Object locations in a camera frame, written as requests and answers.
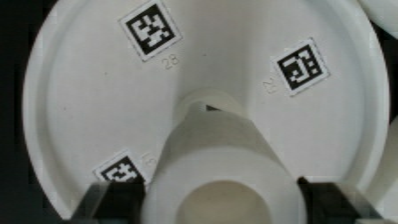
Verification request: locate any white round object foreground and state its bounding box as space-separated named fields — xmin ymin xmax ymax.
xmin=359 ymin=0 xmax=398 ymax=39

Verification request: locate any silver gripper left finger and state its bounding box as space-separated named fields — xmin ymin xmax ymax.
xmin=68 ymin=182 xmax=146 ymax=224

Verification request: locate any white round table top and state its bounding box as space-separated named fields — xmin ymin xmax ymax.
xmin=23 ymin=0 xmax=389 ymax=224

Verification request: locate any white cylindrical table leg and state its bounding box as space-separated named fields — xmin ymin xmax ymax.
xmin=140 ymin=99 xmax=309 ymax=224

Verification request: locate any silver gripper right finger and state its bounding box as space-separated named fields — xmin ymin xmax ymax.
xmin=297 ymin=177 xmax=382 ymax=224

